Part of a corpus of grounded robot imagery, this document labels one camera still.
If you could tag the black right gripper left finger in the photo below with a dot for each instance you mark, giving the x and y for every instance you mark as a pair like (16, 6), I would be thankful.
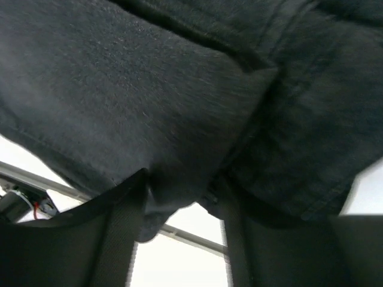
(92, 244)

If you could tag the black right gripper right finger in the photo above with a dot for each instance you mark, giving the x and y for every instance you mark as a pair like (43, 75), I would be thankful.
(268, 248)

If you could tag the black trousers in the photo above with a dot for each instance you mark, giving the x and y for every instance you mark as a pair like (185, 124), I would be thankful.
(282, 97)

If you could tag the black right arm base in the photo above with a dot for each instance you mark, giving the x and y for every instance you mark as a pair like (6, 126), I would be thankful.
(17, 201)

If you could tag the aluminium rail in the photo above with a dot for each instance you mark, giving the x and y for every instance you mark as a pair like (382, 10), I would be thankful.
(14, 174)

